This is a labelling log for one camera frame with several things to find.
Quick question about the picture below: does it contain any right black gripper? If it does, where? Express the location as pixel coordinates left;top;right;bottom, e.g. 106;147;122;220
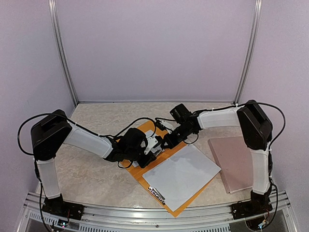
162;124;194;149

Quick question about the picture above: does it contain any white paper sheet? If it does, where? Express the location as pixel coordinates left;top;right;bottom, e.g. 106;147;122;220
133;130;164;167
142;145;221;212

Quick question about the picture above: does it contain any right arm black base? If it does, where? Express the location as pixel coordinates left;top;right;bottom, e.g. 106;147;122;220
231;188;273;219

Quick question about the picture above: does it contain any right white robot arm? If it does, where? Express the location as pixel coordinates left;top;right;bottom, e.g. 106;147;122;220
161;100;273;195

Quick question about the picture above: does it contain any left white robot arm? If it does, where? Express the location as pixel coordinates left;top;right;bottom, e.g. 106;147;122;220
30;109;159;215

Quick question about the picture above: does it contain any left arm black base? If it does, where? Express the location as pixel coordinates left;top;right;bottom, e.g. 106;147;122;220
42;194;84;220

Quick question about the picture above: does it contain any orange folder top clip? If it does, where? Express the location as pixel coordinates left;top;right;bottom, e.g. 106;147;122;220
148;186;165;205

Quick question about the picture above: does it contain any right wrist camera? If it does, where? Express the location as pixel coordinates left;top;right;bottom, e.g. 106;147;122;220
155;120;174;134

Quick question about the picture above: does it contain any front aluminium rail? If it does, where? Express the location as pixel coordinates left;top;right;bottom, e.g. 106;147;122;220
23;190;296;232

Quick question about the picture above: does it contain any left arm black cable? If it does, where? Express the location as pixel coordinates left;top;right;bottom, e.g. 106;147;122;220
16;113;157;232

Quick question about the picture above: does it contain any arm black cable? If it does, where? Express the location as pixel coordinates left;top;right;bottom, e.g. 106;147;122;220
200;102;286;218
16;113;157;232

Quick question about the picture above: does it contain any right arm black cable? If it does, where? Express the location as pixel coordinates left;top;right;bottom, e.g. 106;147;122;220
200;102;286;218

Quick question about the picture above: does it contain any left aluminium frame post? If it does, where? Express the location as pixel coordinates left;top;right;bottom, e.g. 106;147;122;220
48;0;79;107

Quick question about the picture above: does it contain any aluminium frame post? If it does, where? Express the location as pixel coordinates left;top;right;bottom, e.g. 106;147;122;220
48;0;79;107
233;0;263;104

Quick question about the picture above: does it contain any right aluminium frame post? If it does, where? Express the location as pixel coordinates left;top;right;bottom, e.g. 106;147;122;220
233;0;263;104

